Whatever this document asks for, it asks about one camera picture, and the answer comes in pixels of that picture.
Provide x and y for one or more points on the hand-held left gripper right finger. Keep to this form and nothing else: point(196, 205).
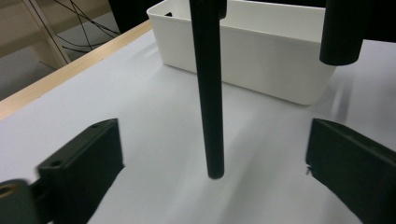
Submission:
point(358, 174)

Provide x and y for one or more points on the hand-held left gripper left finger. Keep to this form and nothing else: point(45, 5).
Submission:
point(81, 165)

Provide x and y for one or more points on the white plastic box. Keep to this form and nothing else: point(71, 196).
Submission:
point(264, 62)

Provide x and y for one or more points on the black phone case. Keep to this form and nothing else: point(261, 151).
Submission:
point(208, 93)

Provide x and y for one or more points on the white table mat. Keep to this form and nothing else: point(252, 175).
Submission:
point(155, 109)

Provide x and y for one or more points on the beige wooden shelf unit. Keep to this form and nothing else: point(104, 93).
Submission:
point(18, 37)

